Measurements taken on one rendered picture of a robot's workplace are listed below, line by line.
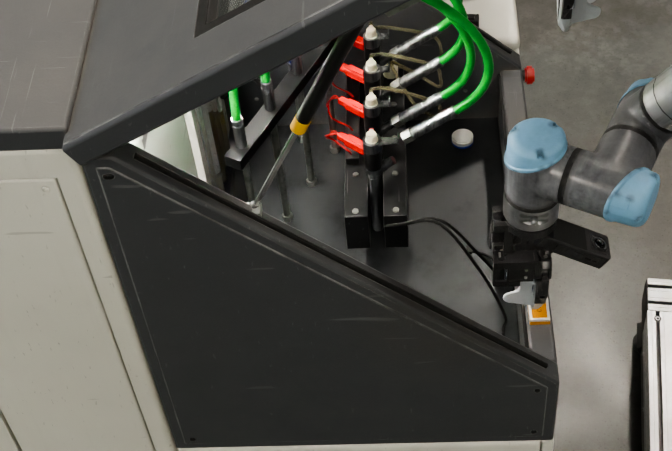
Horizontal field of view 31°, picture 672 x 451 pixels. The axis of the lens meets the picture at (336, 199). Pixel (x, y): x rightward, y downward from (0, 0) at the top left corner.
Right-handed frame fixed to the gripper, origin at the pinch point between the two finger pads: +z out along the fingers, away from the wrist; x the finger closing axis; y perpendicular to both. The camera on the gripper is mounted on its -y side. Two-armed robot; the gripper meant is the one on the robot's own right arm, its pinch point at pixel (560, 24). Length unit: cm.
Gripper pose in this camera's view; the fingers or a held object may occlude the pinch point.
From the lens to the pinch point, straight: 189.5
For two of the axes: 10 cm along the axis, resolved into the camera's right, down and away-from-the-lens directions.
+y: 10.0, -0.4, -0.7
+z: 0.7, 6.6, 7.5
